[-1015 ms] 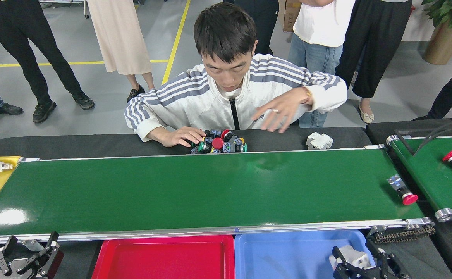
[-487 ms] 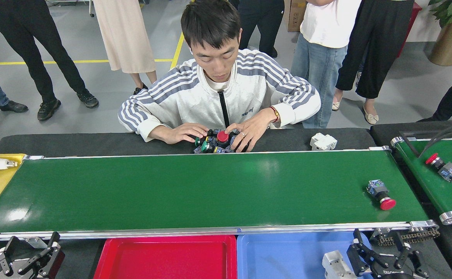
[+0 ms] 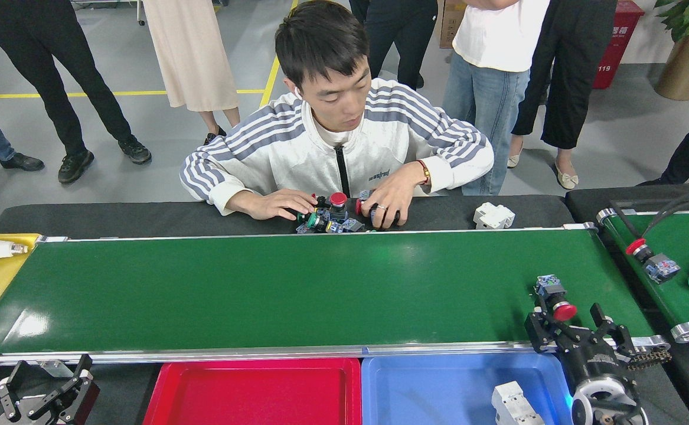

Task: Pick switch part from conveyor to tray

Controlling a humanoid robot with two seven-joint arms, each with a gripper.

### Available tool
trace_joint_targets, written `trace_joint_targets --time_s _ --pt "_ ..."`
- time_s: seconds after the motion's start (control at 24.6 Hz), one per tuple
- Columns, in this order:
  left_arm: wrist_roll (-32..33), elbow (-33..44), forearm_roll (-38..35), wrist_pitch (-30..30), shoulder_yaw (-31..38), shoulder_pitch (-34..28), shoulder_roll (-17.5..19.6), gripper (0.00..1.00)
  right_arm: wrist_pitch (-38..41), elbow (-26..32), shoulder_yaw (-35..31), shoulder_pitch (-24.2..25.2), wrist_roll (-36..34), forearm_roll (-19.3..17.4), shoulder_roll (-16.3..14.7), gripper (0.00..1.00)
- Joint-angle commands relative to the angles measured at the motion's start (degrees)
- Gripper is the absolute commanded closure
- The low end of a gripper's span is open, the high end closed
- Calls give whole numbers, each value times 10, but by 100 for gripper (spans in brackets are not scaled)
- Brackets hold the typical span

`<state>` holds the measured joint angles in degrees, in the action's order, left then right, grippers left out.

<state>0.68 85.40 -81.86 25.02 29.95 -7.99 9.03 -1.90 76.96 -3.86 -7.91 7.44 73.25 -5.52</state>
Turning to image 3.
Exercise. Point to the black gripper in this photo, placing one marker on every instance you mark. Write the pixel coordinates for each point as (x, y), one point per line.
(598, 363)

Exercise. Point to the red push button switch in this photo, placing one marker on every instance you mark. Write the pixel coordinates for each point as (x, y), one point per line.
(663, 268)
(338, 199)
(359, 206)
(564, 311)

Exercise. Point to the white circuit breaker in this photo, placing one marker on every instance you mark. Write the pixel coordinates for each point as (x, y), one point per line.
(493, 216)
(512, 404)

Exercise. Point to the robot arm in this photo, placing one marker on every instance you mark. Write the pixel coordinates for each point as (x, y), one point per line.
(601, 392)

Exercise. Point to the green conveyor belt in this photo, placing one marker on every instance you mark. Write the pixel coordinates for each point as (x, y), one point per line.
(261, 289)
(675, 304)

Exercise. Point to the blue plastic tray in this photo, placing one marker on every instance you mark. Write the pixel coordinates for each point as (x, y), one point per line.
(427, 395)

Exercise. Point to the red plastic tray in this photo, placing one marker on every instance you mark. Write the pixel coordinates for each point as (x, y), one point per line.
(250, 395)

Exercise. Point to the person's left hand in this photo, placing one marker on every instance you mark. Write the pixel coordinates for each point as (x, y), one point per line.
(391, 198)

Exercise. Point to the person's right hand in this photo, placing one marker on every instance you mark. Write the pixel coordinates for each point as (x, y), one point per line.
(279, 205)

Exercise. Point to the red fire equipment box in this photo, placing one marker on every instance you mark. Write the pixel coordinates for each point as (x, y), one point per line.
(616, 53)

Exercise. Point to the brown plant pot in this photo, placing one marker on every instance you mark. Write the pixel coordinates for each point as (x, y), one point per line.
(686, 71)

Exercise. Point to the cardboard box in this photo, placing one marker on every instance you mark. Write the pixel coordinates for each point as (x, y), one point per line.
(450, 26)

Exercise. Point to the white wheeled stand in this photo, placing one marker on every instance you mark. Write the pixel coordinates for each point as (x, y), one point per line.
(140, 12)

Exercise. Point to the black guide bracket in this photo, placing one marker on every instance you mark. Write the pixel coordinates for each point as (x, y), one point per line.
(624, 219)

